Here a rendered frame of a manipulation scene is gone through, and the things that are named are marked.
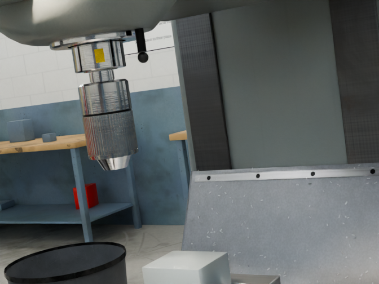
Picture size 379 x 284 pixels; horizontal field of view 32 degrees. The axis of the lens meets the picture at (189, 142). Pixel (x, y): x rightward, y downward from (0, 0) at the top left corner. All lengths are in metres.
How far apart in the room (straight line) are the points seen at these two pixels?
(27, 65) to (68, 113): 0.68
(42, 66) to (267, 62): 5.71
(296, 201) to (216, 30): 0.27
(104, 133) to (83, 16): 0.12
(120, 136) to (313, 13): 0.40
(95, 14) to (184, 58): 0.47
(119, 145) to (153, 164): 5.26
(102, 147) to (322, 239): 0.39
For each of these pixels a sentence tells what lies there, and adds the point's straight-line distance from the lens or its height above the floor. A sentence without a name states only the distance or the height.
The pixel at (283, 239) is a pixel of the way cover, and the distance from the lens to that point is 0.92.
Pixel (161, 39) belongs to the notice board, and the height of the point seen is 1.61.
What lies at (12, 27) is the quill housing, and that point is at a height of 1.32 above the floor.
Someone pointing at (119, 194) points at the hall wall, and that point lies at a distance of 6.17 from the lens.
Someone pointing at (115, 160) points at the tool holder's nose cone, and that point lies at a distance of 0.61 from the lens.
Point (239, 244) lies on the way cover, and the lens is 0.95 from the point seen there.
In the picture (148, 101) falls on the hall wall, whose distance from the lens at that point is 5.80.
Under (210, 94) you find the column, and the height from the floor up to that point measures 1.23.
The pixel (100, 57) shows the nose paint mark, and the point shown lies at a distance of 0.60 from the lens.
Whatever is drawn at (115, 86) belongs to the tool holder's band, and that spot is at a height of 1.26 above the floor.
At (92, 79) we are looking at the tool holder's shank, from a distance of 0.62.
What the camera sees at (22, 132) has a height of 0.97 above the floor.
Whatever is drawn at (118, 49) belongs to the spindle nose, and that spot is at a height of 1.30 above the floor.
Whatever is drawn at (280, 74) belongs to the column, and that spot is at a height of 1.25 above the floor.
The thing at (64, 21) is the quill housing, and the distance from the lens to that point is 0.55.
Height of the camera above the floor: 1.26
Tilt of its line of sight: 6 degrees down
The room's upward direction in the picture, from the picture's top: 8 degrees counter-clockwise
